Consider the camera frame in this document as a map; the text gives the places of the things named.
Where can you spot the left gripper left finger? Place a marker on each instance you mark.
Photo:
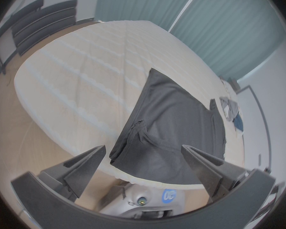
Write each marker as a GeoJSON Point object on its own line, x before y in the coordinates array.
{"type": "Point", "coordinates": [83, 168]}

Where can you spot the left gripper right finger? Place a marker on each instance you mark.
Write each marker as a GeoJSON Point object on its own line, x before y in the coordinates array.
{"type": "Point", "coordinates": [209, 170]}

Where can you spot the black garment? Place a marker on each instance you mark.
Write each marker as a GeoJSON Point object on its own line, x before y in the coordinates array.
{"type": "Point", "coordinates": [171, 118]}

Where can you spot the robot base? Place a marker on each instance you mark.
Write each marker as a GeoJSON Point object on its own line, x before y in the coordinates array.
{"type": "Point", "coordinates": [143, 199]}

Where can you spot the pile of clothes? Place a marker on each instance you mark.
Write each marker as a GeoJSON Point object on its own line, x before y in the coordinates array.
{"type": "Point", "coordinates": [232, 108]}

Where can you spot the bed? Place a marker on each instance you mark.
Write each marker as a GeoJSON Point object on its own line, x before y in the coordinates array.
{"type": "Point", "coordinates": [85, 75]}

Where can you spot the white printed pillow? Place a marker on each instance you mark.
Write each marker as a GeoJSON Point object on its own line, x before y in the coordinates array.
{"type": "Point", "coordinates": [228, 89]}

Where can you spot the grey bedside table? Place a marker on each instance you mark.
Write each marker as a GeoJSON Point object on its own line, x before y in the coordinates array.
{"type": "Point", "coordinates": [233, 83]}

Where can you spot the black dressing table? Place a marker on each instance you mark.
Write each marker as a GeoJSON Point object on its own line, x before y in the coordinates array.
{"type": "Point", "coordinates": [21, 11]}

